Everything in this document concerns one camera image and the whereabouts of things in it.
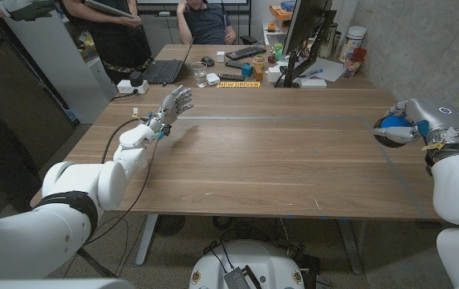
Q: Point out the green toy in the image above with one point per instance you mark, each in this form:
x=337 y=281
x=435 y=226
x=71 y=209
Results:
x=278 y=51

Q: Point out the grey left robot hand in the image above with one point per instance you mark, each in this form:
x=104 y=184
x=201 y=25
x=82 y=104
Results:
x=170 y=110

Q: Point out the orange wooden block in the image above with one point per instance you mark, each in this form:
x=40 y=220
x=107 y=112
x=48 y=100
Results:
x=258 y=74

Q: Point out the white cabinet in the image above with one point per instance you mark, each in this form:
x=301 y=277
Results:
x=61 y=64

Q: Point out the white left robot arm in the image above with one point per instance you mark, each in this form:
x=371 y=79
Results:
x=85 y=188

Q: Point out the white power strip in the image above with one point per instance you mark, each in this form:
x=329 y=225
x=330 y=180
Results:
x=123 y=86

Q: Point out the black monitor on stand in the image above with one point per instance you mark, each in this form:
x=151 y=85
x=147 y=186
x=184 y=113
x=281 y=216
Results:
x=305 y=20

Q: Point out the small white cube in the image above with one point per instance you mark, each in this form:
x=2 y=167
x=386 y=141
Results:
x=220 y=56

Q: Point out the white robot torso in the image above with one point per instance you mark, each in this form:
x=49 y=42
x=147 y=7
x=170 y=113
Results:
x=53 y=284

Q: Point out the clear drinking glass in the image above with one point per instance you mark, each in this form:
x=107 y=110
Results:
x=199 y=74

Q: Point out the grey table leg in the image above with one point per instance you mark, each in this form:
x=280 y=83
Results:
x=352 y=249
x=146 y=241

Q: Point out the white square box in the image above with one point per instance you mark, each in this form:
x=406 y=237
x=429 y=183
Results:
x=273 y=74

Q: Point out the black computer mouse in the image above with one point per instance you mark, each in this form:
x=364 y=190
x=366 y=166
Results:
x=208 y=61

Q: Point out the black remote control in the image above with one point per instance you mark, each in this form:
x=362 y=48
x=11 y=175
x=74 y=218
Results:
x=231 y=76

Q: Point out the person forearm with dark glove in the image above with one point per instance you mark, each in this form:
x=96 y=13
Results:
x=29 y=9

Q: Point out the orange box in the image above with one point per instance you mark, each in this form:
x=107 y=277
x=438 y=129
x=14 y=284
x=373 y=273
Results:
x=281 y=13

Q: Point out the standing person in black clothes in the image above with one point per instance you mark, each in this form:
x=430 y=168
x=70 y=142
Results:
x=121 y=44

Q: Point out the yellow new driver sign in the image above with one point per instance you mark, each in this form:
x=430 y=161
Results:
x=238 y=84

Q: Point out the black laptop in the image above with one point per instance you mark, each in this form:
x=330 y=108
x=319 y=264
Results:
x=164 y=71

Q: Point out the white paper sheet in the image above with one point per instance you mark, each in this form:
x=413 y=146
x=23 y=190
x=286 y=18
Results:
x=330 y=67

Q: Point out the black plug adapter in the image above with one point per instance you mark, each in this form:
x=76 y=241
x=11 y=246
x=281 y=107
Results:
x=136 y=78

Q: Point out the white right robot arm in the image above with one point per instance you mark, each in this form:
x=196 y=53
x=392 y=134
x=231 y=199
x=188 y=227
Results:
x=458 y=188

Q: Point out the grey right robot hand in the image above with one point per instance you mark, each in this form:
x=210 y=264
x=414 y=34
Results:
x=440 y=118

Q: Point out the black floor fan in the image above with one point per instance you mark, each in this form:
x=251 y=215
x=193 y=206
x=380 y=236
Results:
x=169 y=225

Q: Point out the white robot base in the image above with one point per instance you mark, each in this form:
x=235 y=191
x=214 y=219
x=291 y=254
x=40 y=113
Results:
x=261 y=265

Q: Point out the small white charger box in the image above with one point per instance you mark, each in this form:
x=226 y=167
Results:
x=213 y=79

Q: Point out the colourful round toy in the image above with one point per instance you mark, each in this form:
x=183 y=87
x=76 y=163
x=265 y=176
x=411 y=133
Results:
x=258 y=60

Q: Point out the dark phone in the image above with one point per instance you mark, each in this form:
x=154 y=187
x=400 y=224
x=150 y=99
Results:
x=235 y=63

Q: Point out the white canister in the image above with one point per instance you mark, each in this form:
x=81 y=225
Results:
x=353 y=38

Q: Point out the seated person in dark shirt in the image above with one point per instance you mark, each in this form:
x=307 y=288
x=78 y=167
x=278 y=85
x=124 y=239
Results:
x=207 y=24

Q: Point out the dark bottle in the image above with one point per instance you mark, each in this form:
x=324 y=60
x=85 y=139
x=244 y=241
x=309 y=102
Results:
x=328 y=40

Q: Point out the blue button with black base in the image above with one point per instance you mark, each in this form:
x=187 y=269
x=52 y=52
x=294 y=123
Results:
x=394 y=121

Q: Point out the silver laptop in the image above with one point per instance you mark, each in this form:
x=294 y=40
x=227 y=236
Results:
x=277 y=38

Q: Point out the grey tablet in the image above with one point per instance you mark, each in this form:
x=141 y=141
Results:
x=109 y=9

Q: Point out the black keyboard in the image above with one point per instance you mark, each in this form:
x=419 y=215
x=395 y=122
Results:
x=245 y=52

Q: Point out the flat white box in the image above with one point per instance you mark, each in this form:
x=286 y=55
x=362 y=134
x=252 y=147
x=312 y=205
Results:
x=313 y=83

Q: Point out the cardboard box with items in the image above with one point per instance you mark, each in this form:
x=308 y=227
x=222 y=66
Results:
x=89 y=46

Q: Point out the blue cube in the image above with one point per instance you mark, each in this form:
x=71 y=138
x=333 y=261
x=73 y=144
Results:
x=247 y=71

